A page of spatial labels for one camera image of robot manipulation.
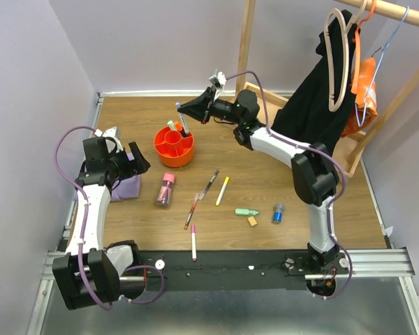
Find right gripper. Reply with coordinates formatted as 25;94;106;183
179;86;243;125

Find blue capped white marker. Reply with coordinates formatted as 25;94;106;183
175;102;189;136

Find mint green highlighter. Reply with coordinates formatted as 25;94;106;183
167;120;178;131

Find red pen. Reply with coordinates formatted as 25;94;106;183
184;193;200;230

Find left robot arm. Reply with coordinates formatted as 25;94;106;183
52;136;151;310

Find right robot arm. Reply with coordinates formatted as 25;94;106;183
176;87;339;274

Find purple cloth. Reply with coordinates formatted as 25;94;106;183
110;149;143;202

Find orange round desk organizer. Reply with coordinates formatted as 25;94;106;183
154;126;195;168

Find pink lidded marker bottle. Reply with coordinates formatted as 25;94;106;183
156;172;175;207

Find dark purple pen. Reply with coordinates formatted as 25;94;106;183
198;170;219;200

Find yellow capped white marker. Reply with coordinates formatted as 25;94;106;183
215;177;230;207

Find pink capped white marker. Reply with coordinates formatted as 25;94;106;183
191;225;197;262

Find black garment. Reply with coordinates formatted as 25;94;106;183
270;24;357;154

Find green stapler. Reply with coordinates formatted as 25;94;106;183
235;208;260;216

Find tan eraser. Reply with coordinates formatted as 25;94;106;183
247;216;258;227

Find blue jar grey lid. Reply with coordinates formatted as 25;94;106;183
272;203;284;224

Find orange hanger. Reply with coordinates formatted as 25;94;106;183
351;0;376;94

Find wooden clothes rack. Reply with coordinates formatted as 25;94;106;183
235;1;419;177

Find orange garment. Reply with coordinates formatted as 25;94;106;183
341;57;378;137

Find beige wooden hanger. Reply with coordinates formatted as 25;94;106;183
323;0;369;113

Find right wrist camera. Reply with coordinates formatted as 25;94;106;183
209;69;227;101

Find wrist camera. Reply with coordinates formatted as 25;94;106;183
94;126;124;154
209;69;227;101

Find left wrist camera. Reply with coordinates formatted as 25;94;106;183
94;126;124;154

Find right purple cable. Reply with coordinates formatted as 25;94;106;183
225;70;353;301

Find purple cable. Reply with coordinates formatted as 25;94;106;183
54;126;167;312
225;70;353;301

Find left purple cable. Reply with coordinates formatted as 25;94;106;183
54;126;167;312

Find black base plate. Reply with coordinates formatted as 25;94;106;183
138;249;348;291

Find blue wire hanger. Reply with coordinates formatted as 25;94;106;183
354;5;411;128

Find aluminium rail frame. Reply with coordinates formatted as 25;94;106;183
27;248;419;334

